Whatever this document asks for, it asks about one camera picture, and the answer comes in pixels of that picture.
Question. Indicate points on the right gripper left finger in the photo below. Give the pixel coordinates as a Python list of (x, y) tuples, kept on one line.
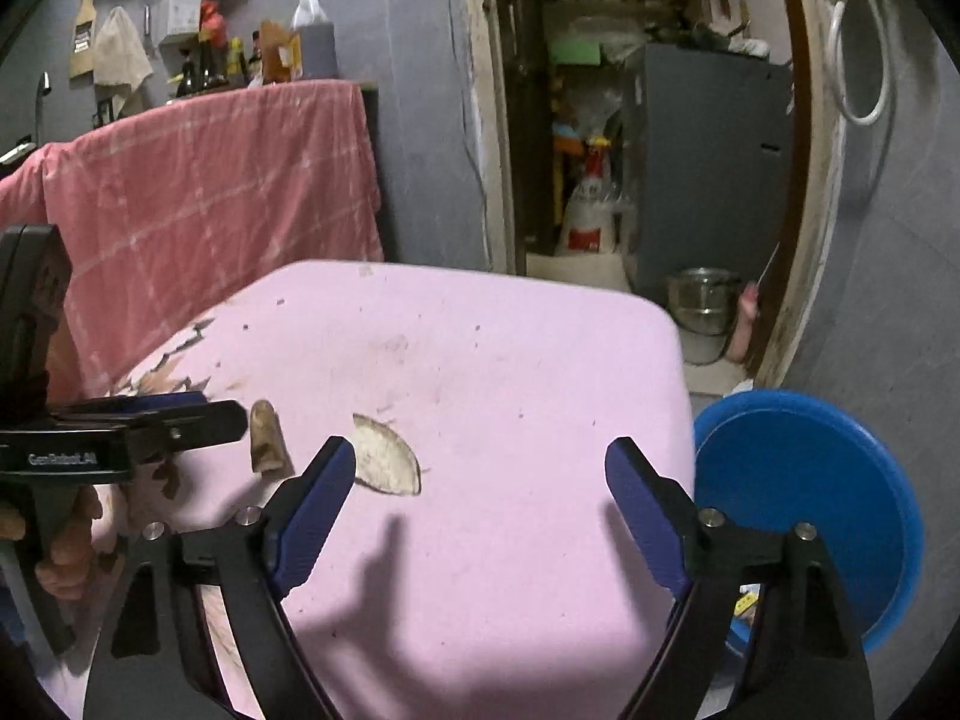
[(188, 603)]

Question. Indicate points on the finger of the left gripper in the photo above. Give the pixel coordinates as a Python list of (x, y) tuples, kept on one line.
[(128, 404), (159, 434)]

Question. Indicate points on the blue plastic trash bucket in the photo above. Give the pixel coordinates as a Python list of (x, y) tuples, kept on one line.
[(771, 459)]

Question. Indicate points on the person's left hand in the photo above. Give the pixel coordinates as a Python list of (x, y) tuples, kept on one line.
[(66, 571)]

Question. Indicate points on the brown paper wrapper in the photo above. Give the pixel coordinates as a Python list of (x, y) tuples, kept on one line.
[(269, 455)]

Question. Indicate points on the red plaid cloth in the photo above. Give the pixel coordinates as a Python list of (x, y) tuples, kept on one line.
[(171, 212)]

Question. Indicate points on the white dried leaf scrap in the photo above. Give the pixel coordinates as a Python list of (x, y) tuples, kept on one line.
[(384, 461)]

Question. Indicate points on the pink floral tablecloth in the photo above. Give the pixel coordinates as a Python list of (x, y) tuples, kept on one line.
[(509, 586)]

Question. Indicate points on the beige hanging rag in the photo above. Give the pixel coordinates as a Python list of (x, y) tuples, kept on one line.
[(120, 64)]

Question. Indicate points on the dark soy sauce bottle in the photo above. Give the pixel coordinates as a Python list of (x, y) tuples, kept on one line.
[(210, 71)]

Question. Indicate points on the stainless steel pot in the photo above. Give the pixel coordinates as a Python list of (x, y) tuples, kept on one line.
[(703, 303)]

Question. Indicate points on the amber sauce bottle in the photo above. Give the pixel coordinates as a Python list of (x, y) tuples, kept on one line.
[(279, 53)]

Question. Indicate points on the white red sack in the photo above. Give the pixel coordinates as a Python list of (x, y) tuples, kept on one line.
[(591, 220)]

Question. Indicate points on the green box on shelf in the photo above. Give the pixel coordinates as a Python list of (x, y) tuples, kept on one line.
[(575, 52)]

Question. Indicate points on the grey metal cabinet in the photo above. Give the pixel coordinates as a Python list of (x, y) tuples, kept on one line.
[(711, 148)]

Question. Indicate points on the grey wall box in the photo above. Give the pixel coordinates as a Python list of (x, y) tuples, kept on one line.
[(175, 21)]

